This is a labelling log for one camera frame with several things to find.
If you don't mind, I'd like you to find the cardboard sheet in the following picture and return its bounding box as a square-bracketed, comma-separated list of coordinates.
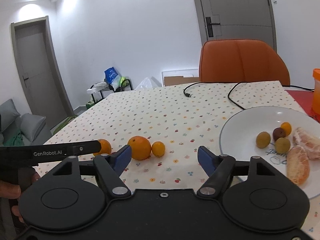
[164, 75, 200, 87]

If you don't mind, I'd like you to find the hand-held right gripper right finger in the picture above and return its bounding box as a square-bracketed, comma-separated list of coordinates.
[197, 146, 283, 199]

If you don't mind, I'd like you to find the grey door with silver handle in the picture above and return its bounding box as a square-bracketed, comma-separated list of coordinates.
[10, 16, 74, 130]

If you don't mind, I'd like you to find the dark red round fruit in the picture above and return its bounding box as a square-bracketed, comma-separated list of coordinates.
[272, 127, 285, 142]

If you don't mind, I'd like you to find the grey sofa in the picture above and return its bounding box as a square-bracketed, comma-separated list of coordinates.
[0, 99, 53, 147]

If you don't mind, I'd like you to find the white bowl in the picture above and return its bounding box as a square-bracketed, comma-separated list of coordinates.
[219, 106, 320, 200]

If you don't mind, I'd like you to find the black metal rack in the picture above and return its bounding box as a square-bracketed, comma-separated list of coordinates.
[87, 79, 133, 103]

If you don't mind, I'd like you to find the grey cushion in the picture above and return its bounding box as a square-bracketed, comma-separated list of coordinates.
[20, 113, 47, 142]
[0, 99, 22, 132]

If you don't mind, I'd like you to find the large orange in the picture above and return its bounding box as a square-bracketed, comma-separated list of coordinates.
[127, 135, 152, 161]
[93, 139, 112, 157]

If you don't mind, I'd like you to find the white board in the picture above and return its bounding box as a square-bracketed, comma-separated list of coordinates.
[161, 69, 200, 87]

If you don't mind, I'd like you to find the peeled pomelo piece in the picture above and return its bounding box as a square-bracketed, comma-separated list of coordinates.
[292, 127, 320, 160]
[286, 145, 310, 186]

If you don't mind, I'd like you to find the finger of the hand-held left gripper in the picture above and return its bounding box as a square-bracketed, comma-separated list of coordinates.
[64, 140, 101, 156]

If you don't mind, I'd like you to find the red table mat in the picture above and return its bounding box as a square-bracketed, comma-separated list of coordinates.
[285, 89, 320, 123]

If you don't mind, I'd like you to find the person's left hand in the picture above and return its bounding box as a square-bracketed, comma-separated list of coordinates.
[0, 179, 25, 222]

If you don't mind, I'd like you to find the clear plastic bag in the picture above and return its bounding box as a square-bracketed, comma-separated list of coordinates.
[135, 77, 160, 90]

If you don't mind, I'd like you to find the blue snack bag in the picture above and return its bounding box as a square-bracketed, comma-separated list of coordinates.
[104, 67, 118, 85]

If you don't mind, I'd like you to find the orange chair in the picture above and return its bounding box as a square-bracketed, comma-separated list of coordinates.
[199, 39, 291, 87]

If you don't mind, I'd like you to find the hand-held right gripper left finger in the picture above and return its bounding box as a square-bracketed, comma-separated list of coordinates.
[42, 145, 132, 199]

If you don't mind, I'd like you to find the small orange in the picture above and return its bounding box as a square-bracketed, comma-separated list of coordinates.
[151, 141, 166, 158]
[280, 121, 292, 137]

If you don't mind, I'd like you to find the black door lock handle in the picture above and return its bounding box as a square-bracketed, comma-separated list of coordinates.
[205, 16, 221, 38]

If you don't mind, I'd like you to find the orange lidded container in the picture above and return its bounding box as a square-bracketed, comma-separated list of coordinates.
[310, 68, 320, 117]

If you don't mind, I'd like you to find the green cloth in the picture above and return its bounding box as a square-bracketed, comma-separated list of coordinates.
[4, 130, 24, 146]

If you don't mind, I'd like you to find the black cable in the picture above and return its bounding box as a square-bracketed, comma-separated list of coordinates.
[228, 82, 315, 110]
[183, 81, 248, 98]

